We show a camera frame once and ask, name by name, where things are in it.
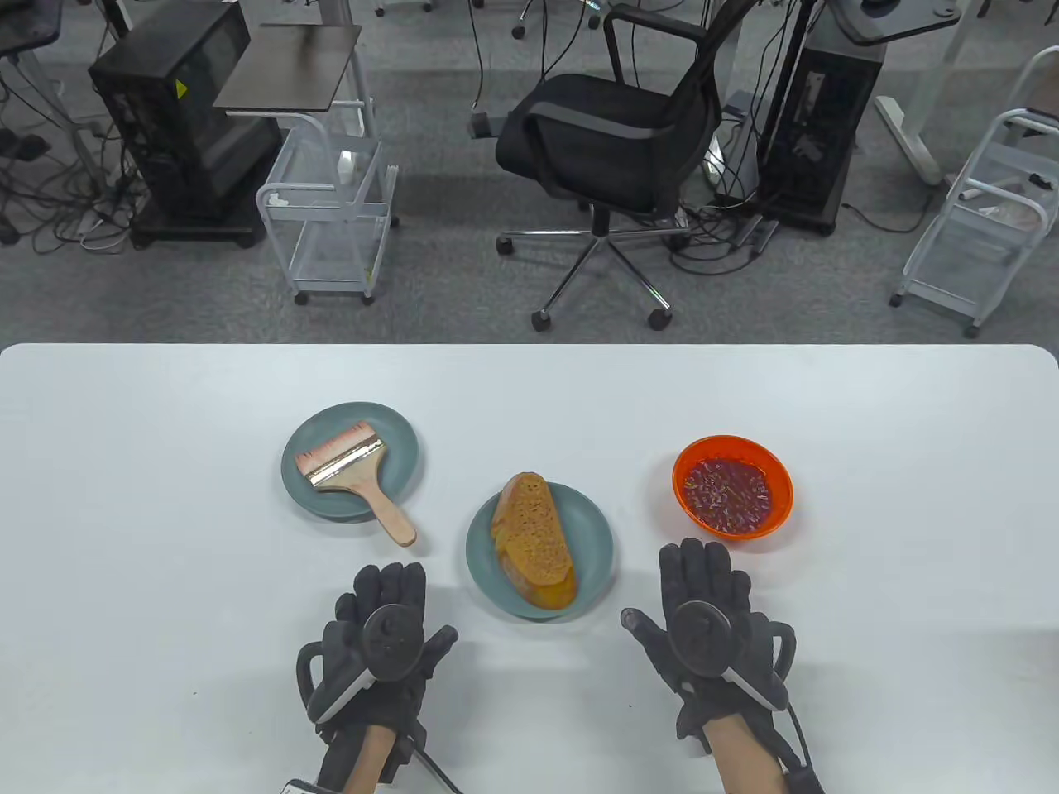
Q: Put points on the person's right hand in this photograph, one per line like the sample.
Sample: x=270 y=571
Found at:
x=703 y=579

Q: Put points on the person's left hand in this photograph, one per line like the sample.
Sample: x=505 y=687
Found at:
x=347 y=703

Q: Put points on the teal round plate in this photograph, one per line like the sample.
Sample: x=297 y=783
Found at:
x=591 y=538
x=397 y=447

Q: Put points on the brown bread slice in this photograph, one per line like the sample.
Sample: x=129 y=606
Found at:
x=534 y=538

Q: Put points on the wooden brush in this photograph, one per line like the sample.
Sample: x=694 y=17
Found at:
x=343 y=467

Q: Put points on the person's left forearm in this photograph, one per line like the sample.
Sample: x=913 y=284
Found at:
x=372 y=761

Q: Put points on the person's right forearm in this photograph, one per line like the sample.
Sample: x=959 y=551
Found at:
x=745 y=761

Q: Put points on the black round hand tracker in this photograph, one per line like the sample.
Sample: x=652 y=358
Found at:
x=703 y=633
x=393 y=637

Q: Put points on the orange plastic bowl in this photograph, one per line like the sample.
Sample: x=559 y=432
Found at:
x=783 y=496

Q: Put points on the grey power strip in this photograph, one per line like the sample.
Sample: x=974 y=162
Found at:
x=754 y=233

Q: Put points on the black office chair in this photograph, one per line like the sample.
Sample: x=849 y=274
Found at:
x=596 y=124

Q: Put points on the black computer tower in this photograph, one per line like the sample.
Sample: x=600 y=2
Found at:
x=819 y=124
x=182 y=124

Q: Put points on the white-legged grey desk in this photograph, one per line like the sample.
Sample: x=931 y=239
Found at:
x=906 y=132

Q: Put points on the black power adapter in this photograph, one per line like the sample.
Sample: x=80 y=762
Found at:
x=481 y=126

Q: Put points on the brown side table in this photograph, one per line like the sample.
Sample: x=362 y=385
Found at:
x=289 y=70

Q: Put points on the dark grey desk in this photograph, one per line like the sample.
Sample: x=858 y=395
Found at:
x=25 y=25

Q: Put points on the black labelled wrist camera box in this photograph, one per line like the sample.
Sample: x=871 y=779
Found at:
x=299 y=787

